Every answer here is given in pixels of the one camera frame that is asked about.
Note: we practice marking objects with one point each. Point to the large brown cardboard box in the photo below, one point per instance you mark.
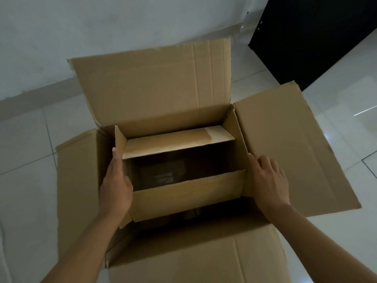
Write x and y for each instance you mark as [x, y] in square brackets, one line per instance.
[153, 85]

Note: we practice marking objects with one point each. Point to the person's left forearm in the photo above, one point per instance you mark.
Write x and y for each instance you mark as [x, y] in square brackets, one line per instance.
[85, 250]

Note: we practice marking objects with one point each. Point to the person's right forearm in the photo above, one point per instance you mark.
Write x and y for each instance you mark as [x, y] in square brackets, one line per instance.
[318, 247]

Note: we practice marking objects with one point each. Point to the person's right hand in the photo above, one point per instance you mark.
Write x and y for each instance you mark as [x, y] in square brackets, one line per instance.
[271, 188]

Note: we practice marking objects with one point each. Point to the person's left hand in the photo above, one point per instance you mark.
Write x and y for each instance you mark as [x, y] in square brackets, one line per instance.
[115, 191]

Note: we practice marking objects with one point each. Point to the brown cardboard insert tray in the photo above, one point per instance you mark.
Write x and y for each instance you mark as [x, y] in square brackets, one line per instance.
[182, 197]

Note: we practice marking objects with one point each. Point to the person's right thumb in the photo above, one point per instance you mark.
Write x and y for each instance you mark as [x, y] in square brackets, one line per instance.
[253, 166]

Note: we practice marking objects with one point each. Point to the black cabinet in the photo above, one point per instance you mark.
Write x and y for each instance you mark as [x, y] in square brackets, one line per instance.
[309, 35]

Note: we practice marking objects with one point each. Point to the dark item in clear wrap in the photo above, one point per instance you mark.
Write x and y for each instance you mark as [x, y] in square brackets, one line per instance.
[176, 167]

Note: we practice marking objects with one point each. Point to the person's left thumb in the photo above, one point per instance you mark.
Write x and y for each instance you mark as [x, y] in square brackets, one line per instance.
[117, 162]

